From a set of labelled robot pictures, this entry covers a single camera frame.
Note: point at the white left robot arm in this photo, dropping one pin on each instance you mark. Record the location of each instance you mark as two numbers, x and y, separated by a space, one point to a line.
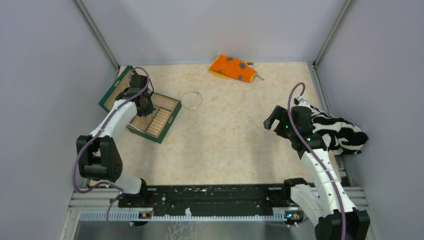
98 160

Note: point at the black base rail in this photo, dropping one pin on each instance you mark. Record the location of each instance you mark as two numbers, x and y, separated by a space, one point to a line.
232 200

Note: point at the white toothed cable strip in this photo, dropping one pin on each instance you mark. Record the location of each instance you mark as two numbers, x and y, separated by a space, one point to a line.
136 216

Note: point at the silver bangle with pearls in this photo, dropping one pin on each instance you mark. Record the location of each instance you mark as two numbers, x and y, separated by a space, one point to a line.
191 99

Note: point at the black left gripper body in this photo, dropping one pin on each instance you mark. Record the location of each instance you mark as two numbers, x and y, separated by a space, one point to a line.
149 107

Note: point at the zebra striped cloth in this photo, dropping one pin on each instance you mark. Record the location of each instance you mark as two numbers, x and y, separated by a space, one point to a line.
340 136

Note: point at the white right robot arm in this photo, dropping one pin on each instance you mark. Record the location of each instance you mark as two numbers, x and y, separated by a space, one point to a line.
332 213

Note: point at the orange spotted cloth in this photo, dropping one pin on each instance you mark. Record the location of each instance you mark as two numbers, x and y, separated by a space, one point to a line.
229 67

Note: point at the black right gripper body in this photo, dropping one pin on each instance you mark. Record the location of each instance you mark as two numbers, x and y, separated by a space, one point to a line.
284 128

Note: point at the green jewelry box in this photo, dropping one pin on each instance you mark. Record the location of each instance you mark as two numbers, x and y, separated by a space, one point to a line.
154 126

